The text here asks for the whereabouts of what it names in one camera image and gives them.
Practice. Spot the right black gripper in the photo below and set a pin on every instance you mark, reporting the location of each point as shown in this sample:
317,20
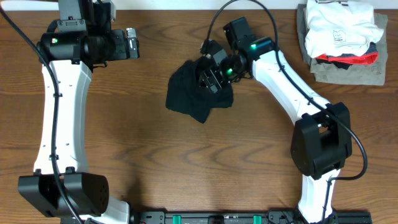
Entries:
211,76

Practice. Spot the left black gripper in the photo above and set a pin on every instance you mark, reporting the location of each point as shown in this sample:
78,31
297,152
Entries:
120,53

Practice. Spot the black t-shirt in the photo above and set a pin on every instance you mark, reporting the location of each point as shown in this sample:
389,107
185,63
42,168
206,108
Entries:
184,95

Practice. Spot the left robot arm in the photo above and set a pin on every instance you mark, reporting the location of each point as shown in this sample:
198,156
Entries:
75,44

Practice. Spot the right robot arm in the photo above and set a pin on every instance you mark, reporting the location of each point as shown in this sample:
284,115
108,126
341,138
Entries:
321,140

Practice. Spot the white folded garment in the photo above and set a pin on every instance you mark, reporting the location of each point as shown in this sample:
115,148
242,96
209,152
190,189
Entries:
340,27

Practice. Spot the red and black folded garment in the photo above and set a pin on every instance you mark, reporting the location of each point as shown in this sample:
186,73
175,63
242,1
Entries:
344,61

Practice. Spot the grey folded garment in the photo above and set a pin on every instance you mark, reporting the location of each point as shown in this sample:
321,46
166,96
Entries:
373,74

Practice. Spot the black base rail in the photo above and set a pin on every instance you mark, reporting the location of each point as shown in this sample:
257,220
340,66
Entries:
278,216

